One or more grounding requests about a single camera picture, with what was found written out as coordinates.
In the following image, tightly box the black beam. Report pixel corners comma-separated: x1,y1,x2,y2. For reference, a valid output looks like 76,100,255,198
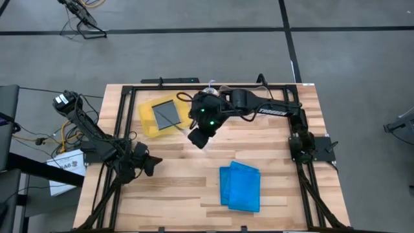
9,152,85,188

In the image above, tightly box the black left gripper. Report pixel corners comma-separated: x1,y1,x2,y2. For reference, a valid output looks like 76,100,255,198
131,141,164,177

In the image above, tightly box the yellow translucent bin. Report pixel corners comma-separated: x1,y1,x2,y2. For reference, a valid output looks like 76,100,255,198
137,93,195,139

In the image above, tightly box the blue cloth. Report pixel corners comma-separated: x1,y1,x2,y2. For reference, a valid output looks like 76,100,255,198
227,161,261,214

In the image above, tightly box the yellow floor cable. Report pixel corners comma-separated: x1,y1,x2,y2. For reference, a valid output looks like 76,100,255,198
12,120,83,155

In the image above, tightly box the white paper sign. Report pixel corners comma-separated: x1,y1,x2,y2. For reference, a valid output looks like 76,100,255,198
46,148,87,197

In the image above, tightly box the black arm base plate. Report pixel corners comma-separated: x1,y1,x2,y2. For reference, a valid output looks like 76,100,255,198
289,135,337,163
83,148,109,164

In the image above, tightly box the black table frame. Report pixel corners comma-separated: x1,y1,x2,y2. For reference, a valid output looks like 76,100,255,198
73,82,352,233

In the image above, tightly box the grey chair base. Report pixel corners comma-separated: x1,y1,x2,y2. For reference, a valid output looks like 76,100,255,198
383,108,414,146

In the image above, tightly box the black tripod stand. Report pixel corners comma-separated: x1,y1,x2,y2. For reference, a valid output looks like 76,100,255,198
57,0,108,40

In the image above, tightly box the black power strip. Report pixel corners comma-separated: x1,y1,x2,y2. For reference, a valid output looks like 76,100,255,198
140,77,200,84

